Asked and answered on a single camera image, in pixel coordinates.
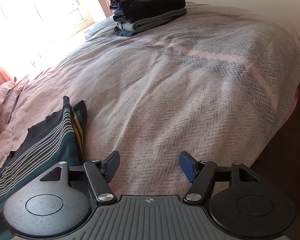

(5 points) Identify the teal navy striped sweater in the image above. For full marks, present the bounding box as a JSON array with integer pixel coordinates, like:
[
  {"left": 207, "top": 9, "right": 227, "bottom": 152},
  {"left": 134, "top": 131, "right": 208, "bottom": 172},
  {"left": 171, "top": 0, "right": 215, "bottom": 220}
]
[{"left": 0, "top": 96, "right": 88, "bottom": 239}]

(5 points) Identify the pink grey bed cover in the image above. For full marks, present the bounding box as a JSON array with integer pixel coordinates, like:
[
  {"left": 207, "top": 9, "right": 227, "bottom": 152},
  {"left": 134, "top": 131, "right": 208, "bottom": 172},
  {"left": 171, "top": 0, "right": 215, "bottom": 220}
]
[{"left": 0, "top": 3, "right": 300, "bottom": 195}]

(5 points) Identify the pink pillow upper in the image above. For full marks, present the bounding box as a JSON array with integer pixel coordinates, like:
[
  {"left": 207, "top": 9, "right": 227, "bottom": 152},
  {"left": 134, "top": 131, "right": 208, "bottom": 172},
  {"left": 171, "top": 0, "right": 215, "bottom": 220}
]
[{"left": 0, "top": 81, "right": 15, "bottom": 133}]

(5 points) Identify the navy blue folded garment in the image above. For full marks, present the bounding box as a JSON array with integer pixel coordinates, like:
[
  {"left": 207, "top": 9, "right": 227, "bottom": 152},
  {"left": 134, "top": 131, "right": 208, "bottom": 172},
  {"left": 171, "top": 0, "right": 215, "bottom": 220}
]
[{"left": 114, "top": 27, "right": 138, "bottom": 37}]

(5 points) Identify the grey folded garment bottom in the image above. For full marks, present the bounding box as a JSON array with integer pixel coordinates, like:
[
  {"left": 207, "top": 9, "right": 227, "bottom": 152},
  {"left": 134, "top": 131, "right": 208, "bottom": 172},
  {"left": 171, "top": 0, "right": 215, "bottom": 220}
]
[{"left": 116, "top": 8, "right": 187, "bottom": 33}]

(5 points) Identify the white framed window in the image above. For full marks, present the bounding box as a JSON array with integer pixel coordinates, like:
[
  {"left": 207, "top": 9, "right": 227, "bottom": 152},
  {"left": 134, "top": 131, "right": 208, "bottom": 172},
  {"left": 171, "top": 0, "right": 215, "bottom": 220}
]
[{"left": 0, "top": 0, "right": 106, "bottom": 80}]

